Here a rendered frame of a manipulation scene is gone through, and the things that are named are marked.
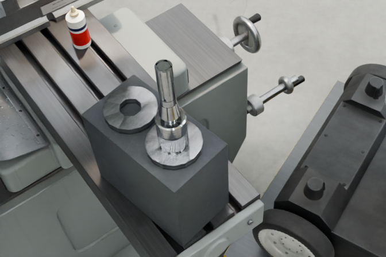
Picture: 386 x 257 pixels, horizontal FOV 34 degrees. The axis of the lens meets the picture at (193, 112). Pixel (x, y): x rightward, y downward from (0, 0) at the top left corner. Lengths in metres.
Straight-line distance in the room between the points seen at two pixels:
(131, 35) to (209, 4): 1.26
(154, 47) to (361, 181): 0.60
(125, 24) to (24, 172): 0.46
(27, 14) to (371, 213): 0.91
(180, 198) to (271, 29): 1.79
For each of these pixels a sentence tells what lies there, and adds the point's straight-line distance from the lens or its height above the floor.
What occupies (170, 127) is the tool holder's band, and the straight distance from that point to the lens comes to 0.90.
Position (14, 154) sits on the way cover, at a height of 0.85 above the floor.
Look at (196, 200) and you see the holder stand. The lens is 1.01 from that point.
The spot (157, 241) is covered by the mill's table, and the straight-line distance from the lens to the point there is 1.10.
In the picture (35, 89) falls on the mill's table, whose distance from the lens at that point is 1.35.
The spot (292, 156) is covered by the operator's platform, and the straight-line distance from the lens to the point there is 1.79.
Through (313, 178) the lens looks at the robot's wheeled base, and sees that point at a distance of 1.47.
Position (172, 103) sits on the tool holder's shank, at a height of 1.21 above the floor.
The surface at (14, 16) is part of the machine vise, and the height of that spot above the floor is 0.96.
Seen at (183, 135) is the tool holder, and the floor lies 1.14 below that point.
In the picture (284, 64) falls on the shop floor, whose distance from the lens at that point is 2.54.
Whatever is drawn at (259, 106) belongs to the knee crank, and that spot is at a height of 0.50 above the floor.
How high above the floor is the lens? 1.89
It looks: 52 degrees down
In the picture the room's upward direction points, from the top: 5 degrees counter-clockwise
